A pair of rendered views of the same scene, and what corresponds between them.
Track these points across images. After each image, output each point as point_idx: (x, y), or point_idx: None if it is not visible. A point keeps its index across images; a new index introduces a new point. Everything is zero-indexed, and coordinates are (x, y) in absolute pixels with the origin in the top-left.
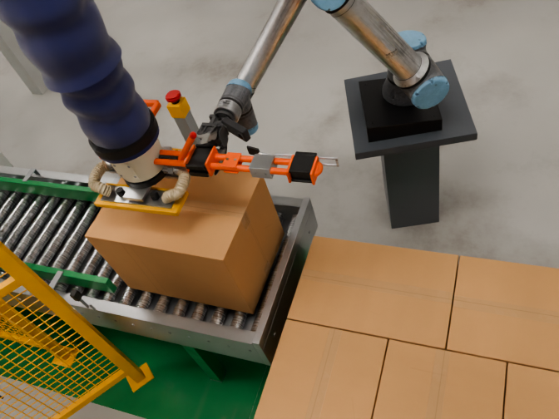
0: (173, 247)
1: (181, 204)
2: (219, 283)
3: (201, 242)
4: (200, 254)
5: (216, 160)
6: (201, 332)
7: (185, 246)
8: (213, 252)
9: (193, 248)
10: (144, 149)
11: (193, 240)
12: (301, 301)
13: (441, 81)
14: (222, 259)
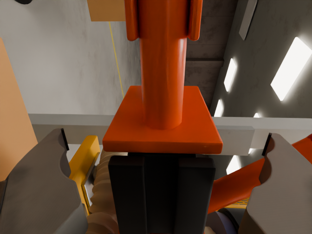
0: (33, 146)
1: (85, 150)
2: None
3: (0, 111)
4: (17, 90)
5: (139, 114)
6: None
7: (22, 131)
8: (1, 69)
9: (17, 113)
10: (228, 221)
11: (7, 129)
12: None
13: None
14: (1, 39)
